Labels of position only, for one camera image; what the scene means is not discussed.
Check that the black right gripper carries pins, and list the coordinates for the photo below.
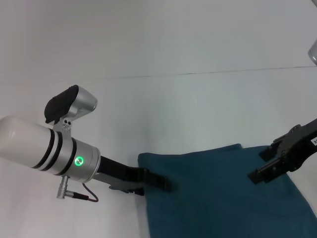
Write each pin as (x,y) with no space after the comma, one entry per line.
(299,151)

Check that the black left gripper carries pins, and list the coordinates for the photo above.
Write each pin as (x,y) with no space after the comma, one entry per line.
(119,171)

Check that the teal blue shirt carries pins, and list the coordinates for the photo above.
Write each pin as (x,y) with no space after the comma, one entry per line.
(223,193)

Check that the white number label sticker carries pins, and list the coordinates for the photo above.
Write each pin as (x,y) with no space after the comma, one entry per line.
(314,141)

